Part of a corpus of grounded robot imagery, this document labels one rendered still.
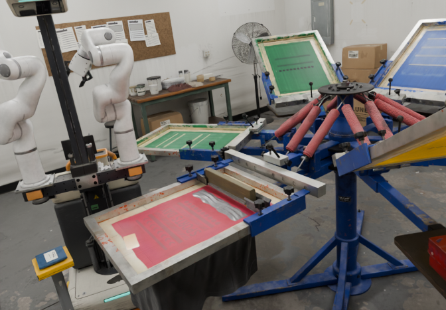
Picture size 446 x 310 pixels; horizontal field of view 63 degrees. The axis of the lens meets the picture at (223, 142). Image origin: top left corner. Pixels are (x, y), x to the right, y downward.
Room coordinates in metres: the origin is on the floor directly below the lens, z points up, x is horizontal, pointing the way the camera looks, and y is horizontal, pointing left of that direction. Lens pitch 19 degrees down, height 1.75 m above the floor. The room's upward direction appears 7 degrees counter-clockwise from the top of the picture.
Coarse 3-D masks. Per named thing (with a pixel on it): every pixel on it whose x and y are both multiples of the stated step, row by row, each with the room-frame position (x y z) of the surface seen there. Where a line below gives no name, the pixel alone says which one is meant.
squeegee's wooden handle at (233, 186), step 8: (208, 168) 1.67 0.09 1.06; (208, 176) 1.64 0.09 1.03; (216, 176) 1.58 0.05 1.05; (224, 176) 1.55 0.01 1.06; (216, 184) 1.59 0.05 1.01; (224, 184) 1.53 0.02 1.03; (232, 184) 1.47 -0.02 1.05; (240, 184) 1.44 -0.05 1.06; (232, 192) 1.48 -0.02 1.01; (240, 192) 1.42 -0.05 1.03; (248, 192) 1.38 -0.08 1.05
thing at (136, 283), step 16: (240, 176) 1.70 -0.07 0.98; (160, 192) 1.61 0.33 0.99; (176, 192) 1.65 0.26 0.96; (272, 192) 1.50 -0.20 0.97; (112, 208) 1.50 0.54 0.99; (128, 208) 1.52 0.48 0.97; (96, 224) 1.37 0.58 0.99; (240, 224) 1.23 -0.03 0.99; (96, 240) 1.29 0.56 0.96; (208, 240) 1.15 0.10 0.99; (224, 240) 1.15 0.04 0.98; (112, 256) 1.12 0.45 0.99; (176, 256) 1.08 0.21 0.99; (192, 256) 1.08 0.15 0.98; (128, 272) 1.02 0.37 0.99; (144, 272) 1.01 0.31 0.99; (160, 272) 1.01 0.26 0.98; (176, 272) 1.04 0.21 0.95; (144, 288) 0.97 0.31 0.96
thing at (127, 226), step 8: (192, 192) 1.64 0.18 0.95; (208, 192) 1.61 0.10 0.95; (216, 192) 1.60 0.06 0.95; (168, 200) 1.58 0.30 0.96; (176, 200) 1.57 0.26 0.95; (192, 200) 1.54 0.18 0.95; (200, 200) 1.53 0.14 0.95; (152, 208) 1.52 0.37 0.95; (160, 208) 1.51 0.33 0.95; (136, 216) 1.46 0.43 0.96; (144, 216) 1.45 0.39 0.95; (112, 224) 1.41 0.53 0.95; (120, 224) 1.41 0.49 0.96; (128, 224) 1.40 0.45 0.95; (136, 224) 1.39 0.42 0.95; (120, 232) 1.34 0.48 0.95; (128, 232) 1.33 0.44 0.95; (136, 232) 1.32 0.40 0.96; (144, 232) 1.32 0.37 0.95
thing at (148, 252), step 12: (240, 204) 1.45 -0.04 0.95; (216, 216) 1.37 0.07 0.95; (216, 228) 1.28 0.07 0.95; (144, 240) 1.26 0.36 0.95; (192, 240) 1.21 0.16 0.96; (204, 240) 1.20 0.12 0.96; (144, 252) 1.17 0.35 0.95; (156, 252) 1.17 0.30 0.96; (168, 252) 1.16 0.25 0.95; (156, 264) 1.09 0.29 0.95
